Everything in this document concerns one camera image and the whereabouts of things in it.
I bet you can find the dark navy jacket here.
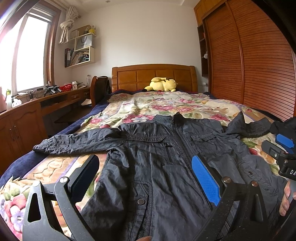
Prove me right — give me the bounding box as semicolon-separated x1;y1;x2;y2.
33;111;287;241

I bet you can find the person's right hand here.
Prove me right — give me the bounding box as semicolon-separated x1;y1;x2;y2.
279;180;296;216

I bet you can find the person's left hand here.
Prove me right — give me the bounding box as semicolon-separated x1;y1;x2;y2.
136;236;152;241

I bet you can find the navy blue bed sheet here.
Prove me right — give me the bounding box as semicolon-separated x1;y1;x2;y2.
0;89;144;188

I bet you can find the wooden louvered wardrobe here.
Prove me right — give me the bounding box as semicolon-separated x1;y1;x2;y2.
194;1;295;121

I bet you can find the wooden desk with cabinets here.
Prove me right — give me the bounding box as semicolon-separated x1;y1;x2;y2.
1;87;90;174

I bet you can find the yellow plush toy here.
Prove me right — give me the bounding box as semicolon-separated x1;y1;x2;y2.
144;77;178;92

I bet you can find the floral quilt bedspread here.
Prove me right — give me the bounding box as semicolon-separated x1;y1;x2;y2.
1;91;275;240

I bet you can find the red basket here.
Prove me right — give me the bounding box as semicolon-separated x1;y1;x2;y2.
59;83;72;92

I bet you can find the white carton on desk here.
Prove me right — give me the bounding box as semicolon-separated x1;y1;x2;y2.
72;81;77;90

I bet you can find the dark wooden chair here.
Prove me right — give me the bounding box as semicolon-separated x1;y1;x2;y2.
90;76;111;108

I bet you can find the clear plastic bottle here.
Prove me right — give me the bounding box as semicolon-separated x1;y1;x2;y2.
86;74;91;87

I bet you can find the wooden bed headboard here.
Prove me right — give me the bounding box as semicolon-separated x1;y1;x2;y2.
111;64;198;93

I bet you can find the tied white curtain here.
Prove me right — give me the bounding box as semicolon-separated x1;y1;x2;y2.
59;6;79;44

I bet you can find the white wall shelf unit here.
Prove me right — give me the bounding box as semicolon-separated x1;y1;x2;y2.
64;25;96;68

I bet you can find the window with wooden frame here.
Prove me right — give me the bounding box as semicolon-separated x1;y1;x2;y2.
1;1;61;95

